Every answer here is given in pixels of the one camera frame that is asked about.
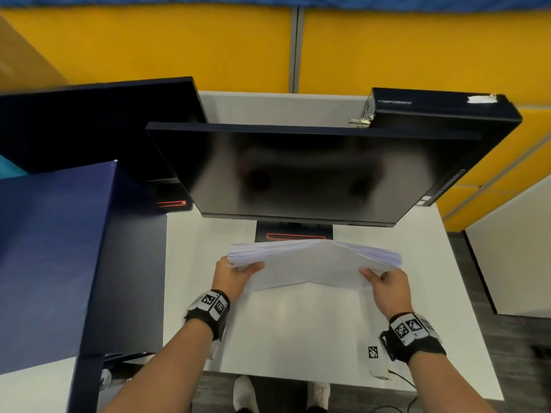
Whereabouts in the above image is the person's left hand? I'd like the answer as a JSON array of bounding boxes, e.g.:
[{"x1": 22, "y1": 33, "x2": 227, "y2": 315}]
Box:
[{"x1": 210, "y1": 256, "x2": 266, "y2": 303}]

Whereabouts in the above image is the person's right hand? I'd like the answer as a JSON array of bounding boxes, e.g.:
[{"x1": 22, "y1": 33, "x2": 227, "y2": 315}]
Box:
[{"x1": 359, "y1": 267, "x2": 414, "y2": 321}]

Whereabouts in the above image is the stack of white paper sheets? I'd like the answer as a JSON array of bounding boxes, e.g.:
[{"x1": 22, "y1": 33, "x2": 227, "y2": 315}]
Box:
[{"x1": 227, "y1": 238, "x2": 403, "y2": 293}]

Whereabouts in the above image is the person's left forearm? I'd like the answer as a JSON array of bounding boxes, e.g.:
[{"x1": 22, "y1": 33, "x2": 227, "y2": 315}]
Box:
[{"x1": 102, "y1": 318, "x2": 216, "y2": 413}]

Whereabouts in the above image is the person's right forearm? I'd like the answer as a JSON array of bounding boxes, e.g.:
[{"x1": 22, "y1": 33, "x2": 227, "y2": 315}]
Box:
[{"x1": 407, "y1": 350, "x2": 496, "y2": 413}]

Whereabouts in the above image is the black monitor stand base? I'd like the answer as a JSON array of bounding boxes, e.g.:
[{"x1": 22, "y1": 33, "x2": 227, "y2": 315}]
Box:
[
  {"x1": 144, "y1": 178, "x2": 194, "y2": 214},
  {"x1": 255, "y1": 221, "x2": 335, "y2": 244}
]

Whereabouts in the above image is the large black computer monitor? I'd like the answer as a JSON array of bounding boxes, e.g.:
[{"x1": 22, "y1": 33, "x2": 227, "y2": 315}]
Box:
[{"x1": 145, "y1": 121, "x2": 482, "y2": 229}]

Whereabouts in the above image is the white shoe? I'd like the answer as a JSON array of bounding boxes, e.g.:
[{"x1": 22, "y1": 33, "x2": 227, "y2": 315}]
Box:
[
  {"x1": 232, "y1": 375, "x2": 260, "y2": 413},
  {"x1": 307, "y1": 382, "x2": 331, "y2": 412}
]

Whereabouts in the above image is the white neighbouring desk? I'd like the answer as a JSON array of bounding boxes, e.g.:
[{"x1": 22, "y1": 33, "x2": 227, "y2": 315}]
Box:
[{"x1": 463, "y1": 174, "x2": 551, "y2": 320}]

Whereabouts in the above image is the black desktop computer case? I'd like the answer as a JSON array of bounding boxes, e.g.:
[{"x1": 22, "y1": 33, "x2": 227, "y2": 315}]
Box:
[{"x1": 369, "y1": 87, "x2": 523, "y2": 207}]

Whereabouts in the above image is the dark blue box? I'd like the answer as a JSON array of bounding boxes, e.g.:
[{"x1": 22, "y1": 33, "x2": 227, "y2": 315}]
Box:
[{"x1": 0, "y1": 160, "x2": 169, "y2": 413}]

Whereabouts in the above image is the yellow partition panel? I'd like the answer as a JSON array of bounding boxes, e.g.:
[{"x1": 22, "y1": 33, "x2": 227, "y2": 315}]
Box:
[
  {"x1": 298, "y1": 8, "x2": 551, "y2": 233},
  {"x1": 0, "y1": 6, "x2": 293, "y2": 94}
]

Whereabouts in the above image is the black wrist strap with markers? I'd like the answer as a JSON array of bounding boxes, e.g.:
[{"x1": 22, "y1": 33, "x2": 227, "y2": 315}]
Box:
[
  {"x1": 184, "y1": 289, "x2": 231, "y2": 343},
  {"x1": 379, "y1": 312, "x2": 447, "y2": 365}
]

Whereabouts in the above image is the white wrist camera with marker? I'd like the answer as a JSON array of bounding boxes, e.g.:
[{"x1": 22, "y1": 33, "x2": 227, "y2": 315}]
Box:
[{"x1": 367, "y1": 340, "x2": 393, "y2": 381}]

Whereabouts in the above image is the black cable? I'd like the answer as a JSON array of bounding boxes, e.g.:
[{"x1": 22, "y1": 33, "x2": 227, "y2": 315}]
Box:
[{"x1": 387, "y1": 369, "x2": 420, "y2": 413}]

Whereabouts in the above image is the metal bracket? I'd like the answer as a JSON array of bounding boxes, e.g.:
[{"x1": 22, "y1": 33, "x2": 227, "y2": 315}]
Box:
[{"x1": 348, "y1": 92, "x2": 376, "y2": 128}]

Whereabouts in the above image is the grey partition post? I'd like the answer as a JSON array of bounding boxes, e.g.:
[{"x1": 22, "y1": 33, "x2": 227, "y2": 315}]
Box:
[{"x1": 289, "y1": 7, "x2": 305, "y2": 94}]

